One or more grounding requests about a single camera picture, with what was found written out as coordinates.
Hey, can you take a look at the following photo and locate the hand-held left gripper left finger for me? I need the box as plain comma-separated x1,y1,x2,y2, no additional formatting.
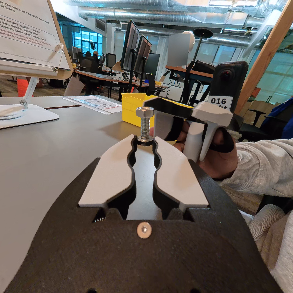
78,134,139,220

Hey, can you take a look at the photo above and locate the person's right forearm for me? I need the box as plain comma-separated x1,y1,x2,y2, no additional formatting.
220,138,293,197

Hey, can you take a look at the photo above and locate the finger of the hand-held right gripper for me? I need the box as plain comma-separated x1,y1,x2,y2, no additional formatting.
191,101,233,127
143,97,195,119

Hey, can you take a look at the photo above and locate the grey desk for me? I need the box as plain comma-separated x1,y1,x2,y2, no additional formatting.
0,96,190,293

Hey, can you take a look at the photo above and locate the yellow plastic bin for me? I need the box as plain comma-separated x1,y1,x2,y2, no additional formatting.
121,92,195,127

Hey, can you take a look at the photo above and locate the long wooden office table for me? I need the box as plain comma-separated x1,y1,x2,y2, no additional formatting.
74,70,167,101

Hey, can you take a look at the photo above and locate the laminated paper sheet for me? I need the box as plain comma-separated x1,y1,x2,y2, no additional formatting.
62,95,122,114

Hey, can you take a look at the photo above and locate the printed instruction sheet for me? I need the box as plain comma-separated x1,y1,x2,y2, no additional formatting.
0,0,70,70

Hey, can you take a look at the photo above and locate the steel hex nut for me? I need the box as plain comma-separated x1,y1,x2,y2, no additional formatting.
136,106,154,119

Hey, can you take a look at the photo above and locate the wooden top standing desk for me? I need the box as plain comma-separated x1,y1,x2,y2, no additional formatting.
165,65,217,103

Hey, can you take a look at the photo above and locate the black office chair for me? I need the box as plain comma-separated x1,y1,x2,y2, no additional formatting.
146,74,161,96
238,109,278,142

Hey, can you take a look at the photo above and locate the wooden document stand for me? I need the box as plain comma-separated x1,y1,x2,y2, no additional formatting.
0,0,73,130

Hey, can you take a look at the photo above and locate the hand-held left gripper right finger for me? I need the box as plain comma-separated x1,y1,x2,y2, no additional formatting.
152,136,209,220

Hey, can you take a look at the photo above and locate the person's right hand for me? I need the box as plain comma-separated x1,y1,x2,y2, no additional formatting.
173,119,239,180

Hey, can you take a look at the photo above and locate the black bag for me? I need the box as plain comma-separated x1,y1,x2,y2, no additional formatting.
191,60,217,74

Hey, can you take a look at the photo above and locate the steel hex bolt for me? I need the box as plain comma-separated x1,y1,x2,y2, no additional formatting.
137,117,154,147

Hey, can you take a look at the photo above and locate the blue jacket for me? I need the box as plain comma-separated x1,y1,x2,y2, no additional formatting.
261,97,293,140

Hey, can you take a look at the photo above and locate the white card sheet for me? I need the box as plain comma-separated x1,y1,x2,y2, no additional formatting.
64,77,85,96

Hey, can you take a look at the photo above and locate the black computer monitor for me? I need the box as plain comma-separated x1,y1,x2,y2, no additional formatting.
120,19,140,71
133,35,152,75
144,53,161,74

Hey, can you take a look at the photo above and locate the black round lamp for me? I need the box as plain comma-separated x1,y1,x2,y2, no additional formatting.
193,28,214,63

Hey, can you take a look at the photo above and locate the wooden post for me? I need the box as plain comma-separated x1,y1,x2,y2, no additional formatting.
235,0,293,114

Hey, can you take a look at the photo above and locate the white round lamp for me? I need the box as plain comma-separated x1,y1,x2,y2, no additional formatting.
182,31,195,54

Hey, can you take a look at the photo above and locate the orange cone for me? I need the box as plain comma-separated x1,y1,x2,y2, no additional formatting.
17,77,35,97

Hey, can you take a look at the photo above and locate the silver ceiling duct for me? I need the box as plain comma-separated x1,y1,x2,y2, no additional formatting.
78,6,249,23

